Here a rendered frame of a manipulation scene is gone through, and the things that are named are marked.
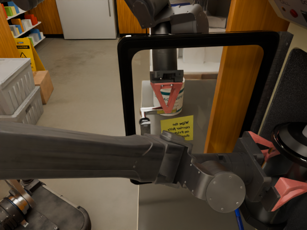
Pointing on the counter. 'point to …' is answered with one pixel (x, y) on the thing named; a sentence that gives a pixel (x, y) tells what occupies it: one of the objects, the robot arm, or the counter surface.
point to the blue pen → (239, 219)
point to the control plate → (300, 5)
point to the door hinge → (284, 46)
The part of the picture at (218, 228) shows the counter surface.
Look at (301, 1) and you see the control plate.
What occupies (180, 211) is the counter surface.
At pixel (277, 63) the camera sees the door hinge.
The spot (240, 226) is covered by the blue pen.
